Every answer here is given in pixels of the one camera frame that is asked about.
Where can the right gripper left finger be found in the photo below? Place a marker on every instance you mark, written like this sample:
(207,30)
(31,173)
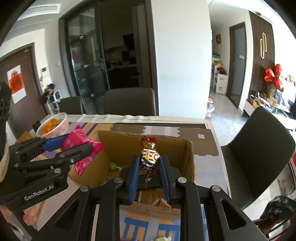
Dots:
(93,210)

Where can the red foil balloon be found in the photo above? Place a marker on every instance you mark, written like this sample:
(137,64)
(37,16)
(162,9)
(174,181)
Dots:
(274,76)

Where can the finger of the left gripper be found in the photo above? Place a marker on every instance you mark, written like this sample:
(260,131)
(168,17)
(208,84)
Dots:
(72,155)
(52,144)

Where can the black chair far left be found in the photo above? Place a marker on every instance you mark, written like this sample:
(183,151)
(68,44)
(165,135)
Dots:
(71,105)

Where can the wooden chair with clothes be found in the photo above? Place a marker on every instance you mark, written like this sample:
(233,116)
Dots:
(279,210)

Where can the person left hand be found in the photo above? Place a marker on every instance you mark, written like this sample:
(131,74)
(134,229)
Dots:
(30,216)

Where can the pale green candy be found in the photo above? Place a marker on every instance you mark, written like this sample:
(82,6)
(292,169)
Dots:
(164,239)

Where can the dark green snack packet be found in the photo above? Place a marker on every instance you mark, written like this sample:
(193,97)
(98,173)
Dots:
(154,182)

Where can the brown cardboard box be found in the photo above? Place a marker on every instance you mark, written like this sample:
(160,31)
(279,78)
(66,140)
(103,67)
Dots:
(120,148)

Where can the white basket of oranges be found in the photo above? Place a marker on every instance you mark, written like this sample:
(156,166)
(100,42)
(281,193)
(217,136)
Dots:
(54,126)

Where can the green lollipop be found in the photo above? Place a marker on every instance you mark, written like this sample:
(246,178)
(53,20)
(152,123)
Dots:
(113,167)

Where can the red gold candy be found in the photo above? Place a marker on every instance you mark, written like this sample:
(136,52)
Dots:
(149,157)

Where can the pink snack packet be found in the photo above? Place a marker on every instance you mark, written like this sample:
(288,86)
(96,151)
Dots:
(78,137)

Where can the black chair right side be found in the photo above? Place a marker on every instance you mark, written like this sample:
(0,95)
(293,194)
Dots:
(256,156)

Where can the beige orange snack bag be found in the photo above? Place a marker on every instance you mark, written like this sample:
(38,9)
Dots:
(154,197)

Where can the red fu door poster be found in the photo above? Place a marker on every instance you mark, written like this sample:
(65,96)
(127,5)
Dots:
(16,84)

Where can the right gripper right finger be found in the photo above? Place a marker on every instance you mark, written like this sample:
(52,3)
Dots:
(206,213)

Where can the white storage shelf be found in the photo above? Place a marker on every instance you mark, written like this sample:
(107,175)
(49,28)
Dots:
(219,79)

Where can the black chair behind box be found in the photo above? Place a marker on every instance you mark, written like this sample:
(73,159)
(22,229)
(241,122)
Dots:
(130,101)

